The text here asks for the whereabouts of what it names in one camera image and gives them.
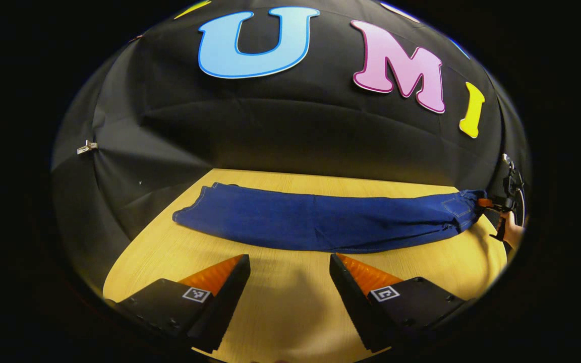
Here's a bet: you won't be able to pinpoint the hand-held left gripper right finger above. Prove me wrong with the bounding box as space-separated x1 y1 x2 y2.
329 253 475 353

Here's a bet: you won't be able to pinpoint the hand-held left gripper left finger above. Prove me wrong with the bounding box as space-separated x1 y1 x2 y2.
114 254 251 353

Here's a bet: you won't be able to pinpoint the black backdrop cloth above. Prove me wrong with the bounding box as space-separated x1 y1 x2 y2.
51 0 532 298

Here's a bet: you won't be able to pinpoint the blue denim jeans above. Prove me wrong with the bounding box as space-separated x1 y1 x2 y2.
172 183 488 254

